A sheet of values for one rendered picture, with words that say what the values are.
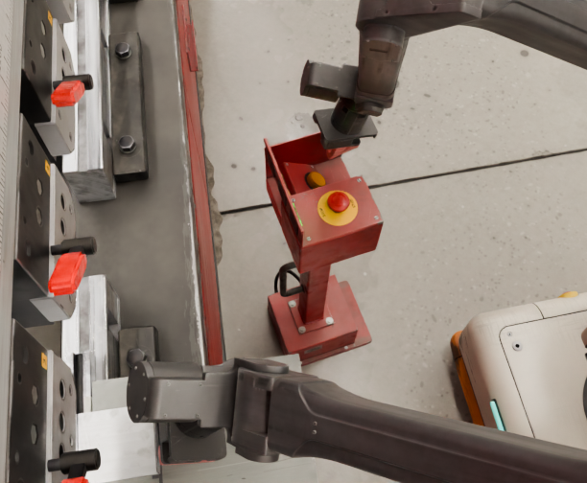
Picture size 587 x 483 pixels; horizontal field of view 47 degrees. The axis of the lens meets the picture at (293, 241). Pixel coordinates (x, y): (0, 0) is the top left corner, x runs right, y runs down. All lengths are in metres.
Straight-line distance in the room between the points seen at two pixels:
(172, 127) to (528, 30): 0.70
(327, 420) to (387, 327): 1.43
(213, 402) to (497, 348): 1.15
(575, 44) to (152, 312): 0.68
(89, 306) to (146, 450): 0.22
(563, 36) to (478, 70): 1.81
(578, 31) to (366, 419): 0.41
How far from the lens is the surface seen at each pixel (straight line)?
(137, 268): 1.09
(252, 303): 1.98
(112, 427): 0.89
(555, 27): 0.70
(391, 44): 0.67
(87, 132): 1.12
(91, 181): 1.11
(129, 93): 1.23
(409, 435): 0.51
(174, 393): 0.64
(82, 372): 0.93
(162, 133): 1.21
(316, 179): 1.31
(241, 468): 0.86
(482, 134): 2.35
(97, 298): 0.98
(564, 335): 1.78
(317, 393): 0.57
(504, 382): 1.70
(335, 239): 1.20
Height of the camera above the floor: 1.85
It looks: 64 degrees down
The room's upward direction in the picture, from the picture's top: 2 degrees clockwise
